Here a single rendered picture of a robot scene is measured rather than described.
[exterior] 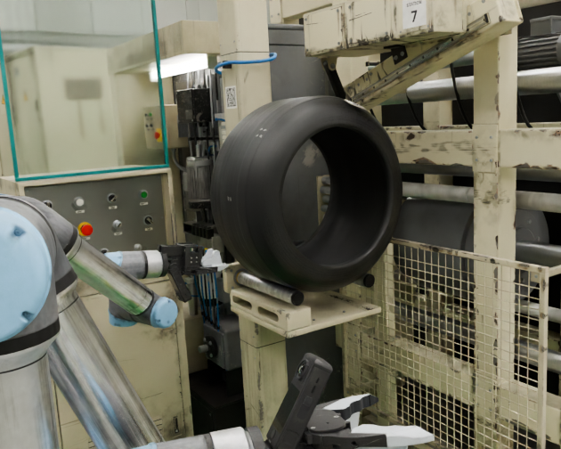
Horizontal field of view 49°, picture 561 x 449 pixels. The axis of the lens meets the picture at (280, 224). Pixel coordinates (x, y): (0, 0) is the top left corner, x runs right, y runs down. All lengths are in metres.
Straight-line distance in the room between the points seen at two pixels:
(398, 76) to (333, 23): 0.27
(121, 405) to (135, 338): 1.62
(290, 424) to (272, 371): 1.59
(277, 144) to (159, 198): 0.82
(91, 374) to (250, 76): 1.50
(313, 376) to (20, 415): 0.31
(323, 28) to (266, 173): 0.66
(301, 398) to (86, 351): 0.26
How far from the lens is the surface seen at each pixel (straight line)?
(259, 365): 2.29
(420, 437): 0.74
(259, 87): 2.15
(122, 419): 0.82
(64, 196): 2.30
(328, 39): 2.14
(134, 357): 2.44
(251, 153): 1.72
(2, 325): 0.60
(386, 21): 1.92
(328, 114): 1.80
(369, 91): 2.17
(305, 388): 0.73
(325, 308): 2.05
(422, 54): 1.99
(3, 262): 0.59
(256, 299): 1.98
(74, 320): 0.78
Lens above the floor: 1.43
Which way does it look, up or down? 10 degrees down
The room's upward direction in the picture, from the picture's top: 3 degrees counter-clockwise
